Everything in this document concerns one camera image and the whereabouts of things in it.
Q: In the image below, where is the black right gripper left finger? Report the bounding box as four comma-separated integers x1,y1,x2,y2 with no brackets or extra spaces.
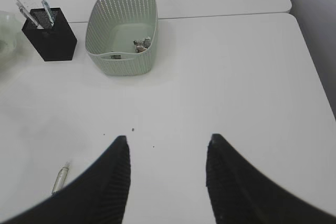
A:
5,135,130,223

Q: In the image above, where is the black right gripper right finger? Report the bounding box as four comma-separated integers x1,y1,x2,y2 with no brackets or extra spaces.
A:
206,134,335,223

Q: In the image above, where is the small paper scrap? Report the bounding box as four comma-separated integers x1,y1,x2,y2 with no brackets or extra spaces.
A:
110,55,121,60

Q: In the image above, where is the large paper scrap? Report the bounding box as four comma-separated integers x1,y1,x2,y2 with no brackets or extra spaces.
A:
133,37,152,53

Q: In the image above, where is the blue grey ballpoint pen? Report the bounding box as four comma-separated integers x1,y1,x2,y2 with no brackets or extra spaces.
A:
41,0,55,27

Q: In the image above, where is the clear plastic ruler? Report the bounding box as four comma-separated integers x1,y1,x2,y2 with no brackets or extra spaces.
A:
16,0,41,28

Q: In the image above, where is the white grey ballpoint pen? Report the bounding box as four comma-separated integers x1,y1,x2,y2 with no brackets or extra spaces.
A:
16,2,43,29

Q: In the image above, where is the green white ballpoint pen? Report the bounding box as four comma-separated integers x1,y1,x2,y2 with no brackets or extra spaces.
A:
51,162,70,195

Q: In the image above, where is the black mesh pen holder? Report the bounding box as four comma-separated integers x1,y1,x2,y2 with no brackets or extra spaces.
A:
22,8,77,61

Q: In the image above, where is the pale green plastic basket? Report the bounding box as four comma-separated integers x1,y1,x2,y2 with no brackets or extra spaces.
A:
85,0,159,76

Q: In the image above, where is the wavy pale green glass plate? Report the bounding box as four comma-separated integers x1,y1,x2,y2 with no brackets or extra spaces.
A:
1,11,20,60

